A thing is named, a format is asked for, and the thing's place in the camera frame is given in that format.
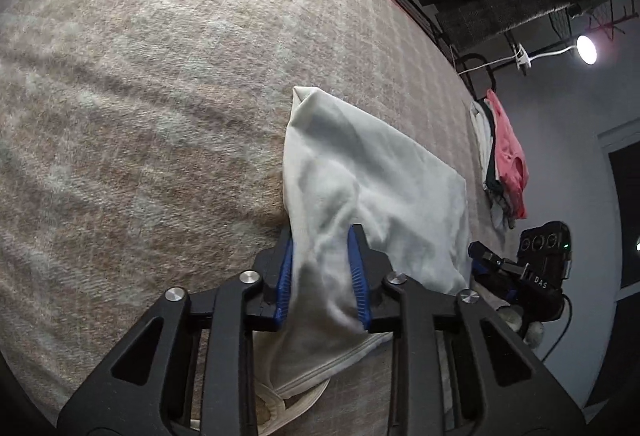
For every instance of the beige plaid blanket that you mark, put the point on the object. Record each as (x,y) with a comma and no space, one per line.
(150,115)

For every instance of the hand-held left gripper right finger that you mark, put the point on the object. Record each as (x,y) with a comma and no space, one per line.
(358,276)

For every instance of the white clip lamp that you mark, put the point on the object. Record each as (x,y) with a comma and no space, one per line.
(586,48)

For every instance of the pink folded shirt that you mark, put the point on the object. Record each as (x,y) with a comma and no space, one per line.
(507,150)

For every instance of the white folded garment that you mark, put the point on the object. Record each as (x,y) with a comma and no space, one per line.
(481,135)

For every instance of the light blue folded garment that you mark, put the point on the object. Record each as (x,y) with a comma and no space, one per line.
(502,213)

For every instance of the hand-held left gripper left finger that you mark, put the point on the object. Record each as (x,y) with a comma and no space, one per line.
(284,276)

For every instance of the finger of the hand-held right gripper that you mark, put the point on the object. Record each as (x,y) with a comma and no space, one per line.
(482,256)

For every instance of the black metal chair back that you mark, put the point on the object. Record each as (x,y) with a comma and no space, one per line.
(466,58)

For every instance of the white camisole top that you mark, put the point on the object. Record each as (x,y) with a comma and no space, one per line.
(375,176)

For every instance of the window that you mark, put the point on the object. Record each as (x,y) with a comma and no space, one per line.
(625,216)

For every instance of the grey plaid coat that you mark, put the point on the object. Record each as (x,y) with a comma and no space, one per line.
(500,15)

